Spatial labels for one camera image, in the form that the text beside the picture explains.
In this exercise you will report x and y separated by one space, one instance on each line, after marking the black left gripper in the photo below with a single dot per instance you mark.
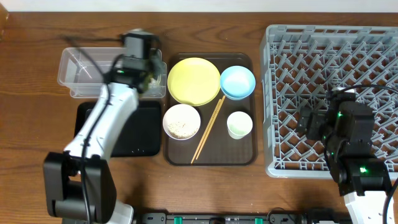
153 68

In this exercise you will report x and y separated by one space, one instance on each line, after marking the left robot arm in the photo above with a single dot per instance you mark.
78 181

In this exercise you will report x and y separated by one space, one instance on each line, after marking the wooden chopstick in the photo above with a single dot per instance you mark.
206 130
211 129

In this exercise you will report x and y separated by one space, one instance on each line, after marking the black tray bin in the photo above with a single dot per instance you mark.
141 134

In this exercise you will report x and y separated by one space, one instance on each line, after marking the crumpled white napkin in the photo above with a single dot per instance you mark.
155 84

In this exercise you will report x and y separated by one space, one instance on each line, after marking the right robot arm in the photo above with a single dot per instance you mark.
345 131

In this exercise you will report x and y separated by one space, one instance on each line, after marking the pale green cup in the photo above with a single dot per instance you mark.
239 124

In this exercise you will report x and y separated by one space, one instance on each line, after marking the clear plastic bin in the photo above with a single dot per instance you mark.
78 74

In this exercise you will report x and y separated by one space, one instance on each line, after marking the grey dishwasher rack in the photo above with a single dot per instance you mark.
299 65

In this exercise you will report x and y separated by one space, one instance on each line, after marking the yellow plate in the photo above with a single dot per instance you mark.
194 81

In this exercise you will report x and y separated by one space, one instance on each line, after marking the white bowl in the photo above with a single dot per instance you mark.
181 122

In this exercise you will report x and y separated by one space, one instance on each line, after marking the light blue bowl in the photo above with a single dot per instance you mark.
237 82

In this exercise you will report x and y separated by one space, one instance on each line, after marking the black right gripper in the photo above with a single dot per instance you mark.
311 125

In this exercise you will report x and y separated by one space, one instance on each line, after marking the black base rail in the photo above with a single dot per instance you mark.
274 216

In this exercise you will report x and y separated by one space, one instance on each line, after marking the dark brown serving tray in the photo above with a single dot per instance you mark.
219 149

